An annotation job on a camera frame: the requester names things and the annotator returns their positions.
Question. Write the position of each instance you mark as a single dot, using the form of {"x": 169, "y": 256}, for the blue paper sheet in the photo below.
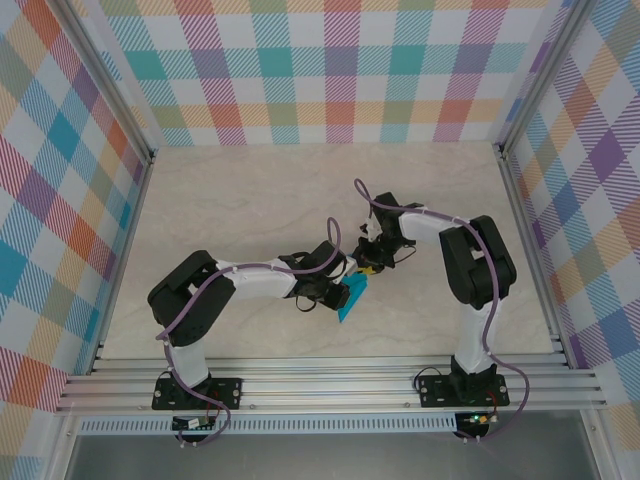
{"x": 356, "y": 295}

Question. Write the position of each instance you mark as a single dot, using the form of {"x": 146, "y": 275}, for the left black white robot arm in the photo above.
{"x": 190, "y": 300}

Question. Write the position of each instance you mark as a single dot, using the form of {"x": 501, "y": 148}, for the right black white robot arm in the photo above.
{"x": 475, "y": 270}

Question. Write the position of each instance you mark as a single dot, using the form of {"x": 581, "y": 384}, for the grey metal shelf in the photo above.
{"x": 325, "y": 457}

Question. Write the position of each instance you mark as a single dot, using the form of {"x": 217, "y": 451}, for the circuit board with green light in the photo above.
{"x": 477, "y": 419}

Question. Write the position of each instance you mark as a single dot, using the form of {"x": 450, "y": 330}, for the small black circuit board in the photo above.
{"x": 192, "y": 424}

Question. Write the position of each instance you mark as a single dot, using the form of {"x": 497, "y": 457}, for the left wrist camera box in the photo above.
{"x": 351, "y": 264}

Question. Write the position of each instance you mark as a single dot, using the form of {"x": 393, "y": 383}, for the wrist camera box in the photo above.
{"x": 370, "y": 229}
{"x": 351, "y": 264}

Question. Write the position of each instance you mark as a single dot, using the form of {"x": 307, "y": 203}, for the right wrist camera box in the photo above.
{"x": 370, "y": 229}

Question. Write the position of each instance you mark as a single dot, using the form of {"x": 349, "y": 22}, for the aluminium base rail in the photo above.
{"x": 325, "y": 385}

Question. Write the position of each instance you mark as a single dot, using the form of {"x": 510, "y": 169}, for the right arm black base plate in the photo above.
{"x": 432, "y": 392}

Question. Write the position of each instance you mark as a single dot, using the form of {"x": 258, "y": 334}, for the aluminium table side rail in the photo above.
{"x": 525, "y": 225}
{"x": 125, "y": 250}

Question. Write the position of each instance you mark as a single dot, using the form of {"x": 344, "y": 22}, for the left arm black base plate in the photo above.
{"x": 230, "y": 392}

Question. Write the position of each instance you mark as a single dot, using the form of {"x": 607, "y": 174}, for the aluminium frame post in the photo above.
{"x": 540, "y": 75}
{"x": 107, "y": 75}

